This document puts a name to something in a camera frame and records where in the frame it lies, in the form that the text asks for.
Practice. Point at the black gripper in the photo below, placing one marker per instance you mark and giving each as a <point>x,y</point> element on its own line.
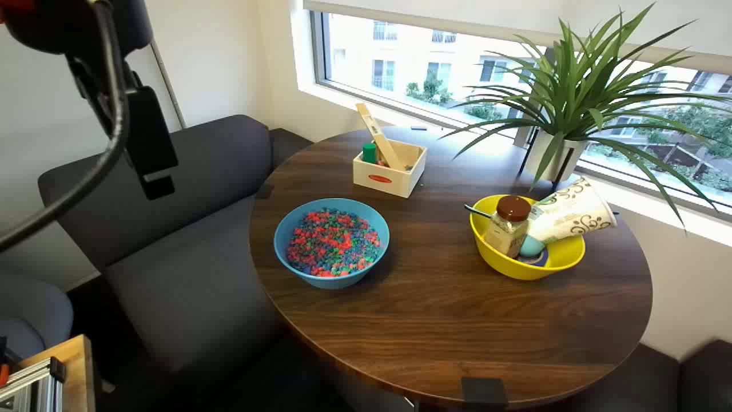
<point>149,140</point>

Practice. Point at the glass jar with brown lid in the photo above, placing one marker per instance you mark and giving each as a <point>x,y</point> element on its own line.
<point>508,223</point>

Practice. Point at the small wooden box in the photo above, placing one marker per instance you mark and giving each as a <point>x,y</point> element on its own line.
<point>387,179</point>

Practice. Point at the dark grey sofa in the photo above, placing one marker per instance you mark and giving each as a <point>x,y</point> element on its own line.
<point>174,266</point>

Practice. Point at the blue bowl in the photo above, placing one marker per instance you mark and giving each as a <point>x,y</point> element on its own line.
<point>293,254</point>

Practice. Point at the grey armchair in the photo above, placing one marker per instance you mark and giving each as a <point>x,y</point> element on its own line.
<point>31,310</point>

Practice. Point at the colourful beads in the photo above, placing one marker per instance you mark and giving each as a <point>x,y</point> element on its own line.
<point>333,243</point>

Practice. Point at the small green toy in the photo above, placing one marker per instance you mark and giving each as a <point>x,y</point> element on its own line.
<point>369,151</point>

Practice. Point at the wooden spatula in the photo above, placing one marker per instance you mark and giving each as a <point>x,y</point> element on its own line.
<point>380,137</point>

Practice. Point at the teal spoon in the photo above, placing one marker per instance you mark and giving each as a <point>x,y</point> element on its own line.
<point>476,210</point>

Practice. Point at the yellow bowl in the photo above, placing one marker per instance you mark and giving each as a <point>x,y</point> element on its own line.
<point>494,258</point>

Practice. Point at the white plant pot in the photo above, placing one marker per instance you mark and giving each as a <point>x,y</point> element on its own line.
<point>542,155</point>

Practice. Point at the small purple dish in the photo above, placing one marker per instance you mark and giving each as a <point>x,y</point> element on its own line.
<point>540,258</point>

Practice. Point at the black tape patch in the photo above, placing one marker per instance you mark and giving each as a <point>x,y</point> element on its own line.
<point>484,390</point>

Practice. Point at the patterned paper cup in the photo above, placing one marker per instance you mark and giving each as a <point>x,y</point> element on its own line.
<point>572,213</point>

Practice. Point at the green spiky plant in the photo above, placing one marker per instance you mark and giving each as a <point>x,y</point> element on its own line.
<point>579,75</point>

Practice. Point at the dark grey bench seat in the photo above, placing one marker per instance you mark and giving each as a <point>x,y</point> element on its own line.
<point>670,381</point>

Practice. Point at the aluminium frame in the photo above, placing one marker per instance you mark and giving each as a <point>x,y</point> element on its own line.
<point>31,390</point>

